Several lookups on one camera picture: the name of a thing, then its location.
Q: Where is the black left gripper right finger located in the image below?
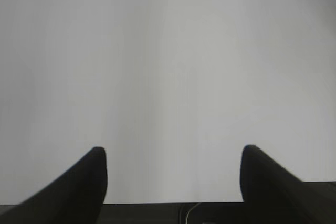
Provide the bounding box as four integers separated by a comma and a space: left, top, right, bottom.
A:
240, 145, 335, 223

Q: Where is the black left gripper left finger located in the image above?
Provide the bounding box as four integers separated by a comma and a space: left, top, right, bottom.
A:
1, 147, 108, 223

